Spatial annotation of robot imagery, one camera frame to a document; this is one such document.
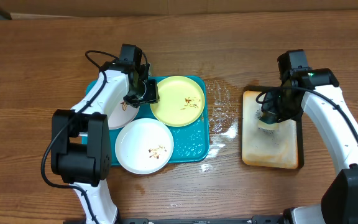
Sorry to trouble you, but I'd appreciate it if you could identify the green yellow sponge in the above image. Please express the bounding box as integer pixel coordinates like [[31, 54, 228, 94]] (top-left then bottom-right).
[[257, 113, 278, 131]]

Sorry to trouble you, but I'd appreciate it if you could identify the white plate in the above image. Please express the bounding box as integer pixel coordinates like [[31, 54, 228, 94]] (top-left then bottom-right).
[[115, 118, 174, 175], [108, 101, 139, 130]]

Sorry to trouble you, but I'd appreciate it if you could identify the yellow-green plate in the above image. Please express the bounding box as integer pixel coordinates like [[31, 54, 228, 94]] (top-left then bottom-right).
[[150, 76, 206, 127]]

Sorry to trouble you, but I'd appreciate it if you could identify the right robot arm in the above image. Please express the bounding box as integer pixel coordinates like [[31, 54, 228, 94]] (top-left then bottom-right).
[[258, 68, 358, 224]]

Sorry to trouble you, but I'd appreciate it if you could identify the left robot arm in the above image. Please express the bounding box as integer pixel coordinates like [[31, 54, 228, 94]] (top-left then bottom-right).
[[44, 59, 158, 223]]

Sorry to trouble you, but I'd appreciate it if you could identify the black tray with soapy water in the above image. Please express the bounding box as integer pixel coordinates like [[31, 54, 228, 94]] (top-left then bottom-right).
[[241, 85, 304, 169]]

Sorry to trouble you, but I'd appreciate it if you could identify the teal plastic tray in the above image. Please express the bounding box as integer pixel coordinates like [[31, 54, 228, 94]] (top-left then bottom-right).
[[81, 75, 211, 167]]

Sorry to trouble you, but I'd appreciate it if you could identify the white plate front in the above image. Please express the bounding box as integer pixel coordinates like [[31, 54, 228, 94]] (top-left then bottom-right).
[[115, 118, 174, 175]]

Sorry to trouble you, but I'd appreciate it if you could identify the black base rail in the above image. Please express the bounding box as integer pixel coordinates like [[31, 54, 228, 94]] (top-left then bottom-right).
[[63, 215, 287, 224]]

